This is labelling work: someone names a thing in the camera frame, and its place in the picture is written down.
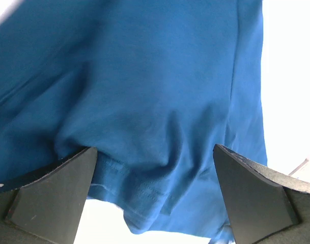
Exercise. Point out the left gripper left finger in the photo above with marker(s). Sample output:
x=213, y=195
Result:
x=45, y=205

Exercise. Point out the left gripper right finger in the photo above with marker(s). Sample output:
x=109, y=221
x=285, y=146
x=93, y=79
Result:
x=263, y=205

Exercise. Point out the blue t shirt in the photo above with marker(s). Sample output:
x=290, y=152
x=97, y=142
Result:
x=153, y=85

